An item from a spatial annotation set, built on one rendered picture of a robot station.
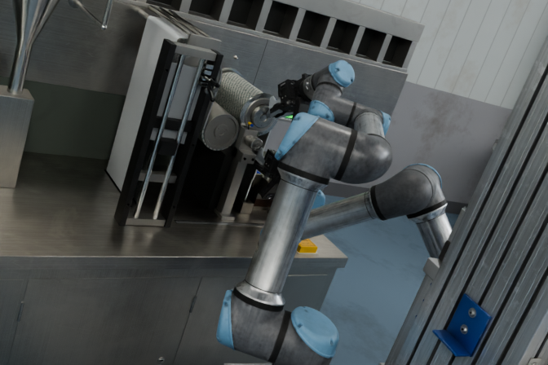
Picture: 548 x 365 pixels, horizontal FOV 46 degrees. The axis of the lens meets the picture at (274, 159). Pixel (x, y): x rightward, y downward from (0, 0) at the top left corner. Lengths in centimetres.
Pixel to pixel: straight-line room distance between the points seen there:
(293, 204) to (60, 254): 62
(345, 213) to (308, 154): 42
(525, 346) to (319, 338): 43
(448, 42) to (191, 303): 404
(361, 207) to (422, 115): 398
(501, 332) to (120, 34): 147
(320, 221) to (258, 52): 84
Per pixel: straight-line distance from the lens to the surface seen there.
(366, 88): 274
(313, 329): 141
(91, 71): 216
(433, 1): 538
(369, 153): 136
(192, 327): 203
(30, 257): 166
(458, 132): 598
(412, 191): 169
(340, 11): 254
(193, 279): 191
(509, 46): 602
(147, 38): 204
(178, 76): 175
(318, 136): 134
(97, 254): 172
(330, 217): 174
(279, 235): 137
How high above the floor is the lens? 175
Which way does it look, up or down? 17 degrees down
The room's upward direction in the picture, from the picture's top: 19 degrees clockwise
